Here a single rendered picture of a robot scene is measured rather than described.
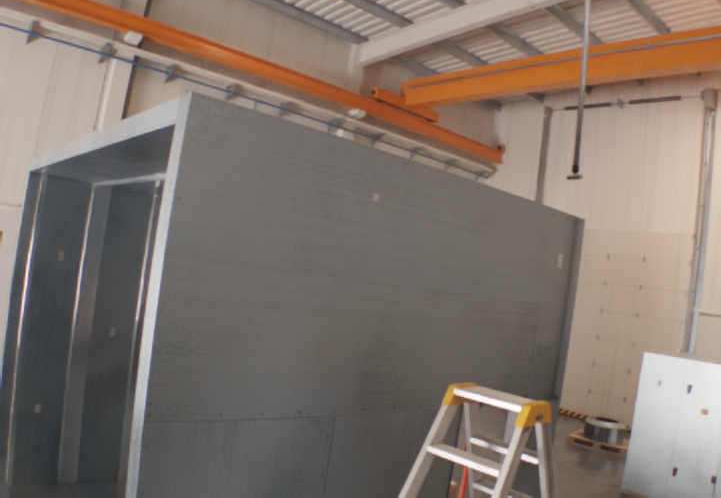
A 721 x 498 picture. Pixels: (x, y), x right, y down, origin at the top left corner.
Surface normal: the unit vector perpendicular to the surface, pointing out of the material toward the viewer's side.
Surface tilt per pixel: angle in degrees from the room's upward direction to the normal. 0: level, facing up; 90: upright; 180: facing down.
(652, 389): 90
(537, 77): 90
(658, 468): 90
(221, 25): 90
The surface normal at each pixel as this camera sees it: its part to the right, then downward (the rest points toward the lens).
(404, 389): 0.64, 0.05
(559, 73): -0.76, -0.14
